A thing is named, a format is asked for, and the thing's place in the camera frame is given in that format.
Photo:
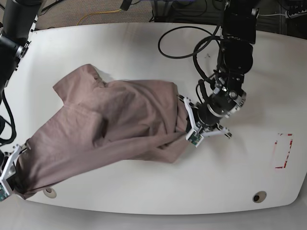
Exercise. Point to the mauve brown T-shirt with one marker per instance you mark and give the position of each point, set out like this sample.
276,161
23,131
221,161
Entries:
101,123

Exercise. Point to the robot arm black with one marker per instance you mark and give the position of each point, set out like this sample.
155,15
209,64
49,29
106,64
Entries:
19,19
222,93

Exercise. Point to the left table cable grommet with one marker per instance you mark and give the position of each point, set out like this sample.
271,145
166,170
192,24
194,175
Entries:
50,193

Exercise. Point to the right table cable grommet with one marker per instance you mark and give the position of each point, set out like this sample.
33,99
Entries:
259,197

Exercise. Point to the red tape rectangle marker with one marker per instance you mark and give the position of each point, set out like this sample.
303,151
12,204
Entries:
281,150

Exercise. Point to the white power strip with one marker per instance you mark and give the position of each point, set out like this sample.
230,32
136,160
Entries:
296,11

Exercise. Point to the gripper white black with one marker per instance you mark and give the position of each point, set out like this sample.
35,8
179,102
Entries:
203,121
8,172

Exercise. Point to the table cable grommet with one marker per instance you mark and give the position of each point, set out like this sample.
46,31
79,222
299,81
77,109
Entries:
259,197
50,193

